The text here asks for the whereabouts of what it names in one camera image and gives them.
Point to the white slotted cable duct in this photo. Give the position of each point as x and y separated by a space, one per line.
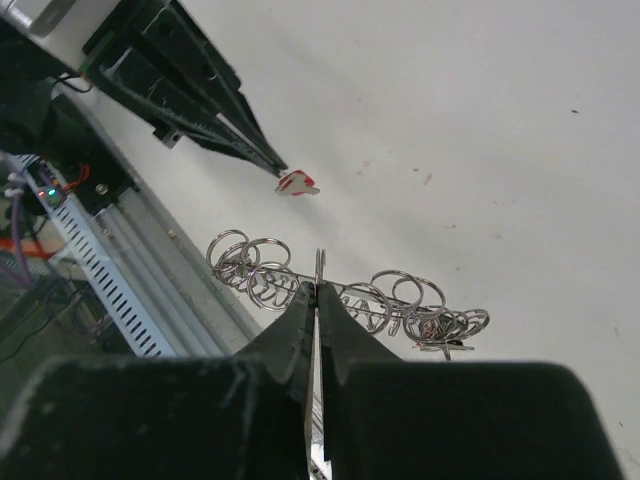
83 240

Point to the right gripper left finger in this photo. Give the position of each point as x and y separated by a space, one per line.
238 417

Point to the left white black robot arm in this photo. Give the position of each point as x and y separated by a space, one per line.
30 123

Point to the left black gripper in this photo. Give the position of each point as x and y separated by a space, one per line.
153 59

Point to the aluminium mounting rail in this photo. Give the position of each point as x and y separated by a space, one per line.
194 313

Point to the silver key red tag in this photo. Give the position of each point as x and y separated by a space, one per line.
296 183

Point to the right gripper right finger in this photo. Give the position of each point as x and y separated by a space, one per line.
386 418

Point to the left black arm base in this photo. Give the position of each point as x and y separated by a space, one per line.
96 176

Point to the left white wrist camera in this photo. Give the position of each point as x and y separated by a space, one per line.
47 37

